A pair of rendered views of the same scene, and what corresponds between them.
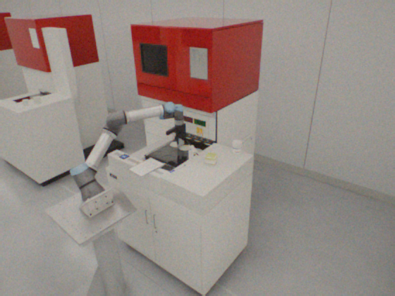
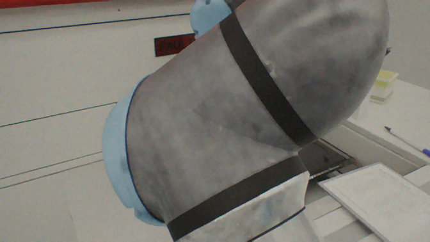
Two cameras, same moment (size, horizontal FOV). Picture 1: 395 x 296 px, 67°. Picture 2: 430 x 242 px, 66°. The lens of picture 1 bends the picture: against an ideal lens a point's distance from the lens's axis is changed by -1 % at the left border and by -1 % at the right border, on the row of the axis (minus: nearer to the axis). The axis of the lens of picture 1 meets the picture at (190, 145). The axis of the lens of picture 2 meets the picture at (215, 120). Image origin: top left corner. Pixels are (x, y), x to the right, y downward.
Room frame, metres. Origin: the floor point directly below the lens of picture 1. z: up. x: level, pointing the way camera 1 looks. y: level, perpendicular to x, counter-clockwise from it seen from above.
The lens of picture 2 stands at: (1.91, 0.77, 1.33)
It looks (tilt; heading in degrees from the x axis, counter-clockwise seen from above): 28 degrees down; 291
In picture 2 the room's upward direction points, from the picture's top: straight up
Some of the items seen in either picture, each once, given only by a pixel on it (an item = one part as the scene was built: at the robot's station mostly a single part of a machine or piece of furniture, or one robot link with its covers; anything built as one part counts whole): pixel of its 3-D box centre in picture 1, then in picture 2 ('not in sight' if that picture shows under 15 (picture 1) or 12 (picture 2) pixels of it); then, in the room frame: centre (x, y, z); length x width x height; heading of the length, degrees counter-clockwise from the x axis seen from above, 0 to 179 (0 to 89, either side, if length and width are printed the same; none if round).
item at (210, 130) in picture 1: (176, 124); (130, 81); (2.39, 0.12, 1.02); 0.82 x 0.03 x 0.40; 51
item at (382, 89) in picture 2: (211, 158); (376, 85); (1.80, -0.14, 1.00); 0.07 x 0.07 x 0.07; 69
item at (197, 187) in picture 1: (209, 174); (379, 124); (1.77, -0.13, 0.89); 0.62 x 0.35 x 0.14; 141
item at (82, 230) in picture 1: (95, 215); not in sight; (1.54, 0.63, 0.75); 0.45 x 0.44 x 0.13; 137
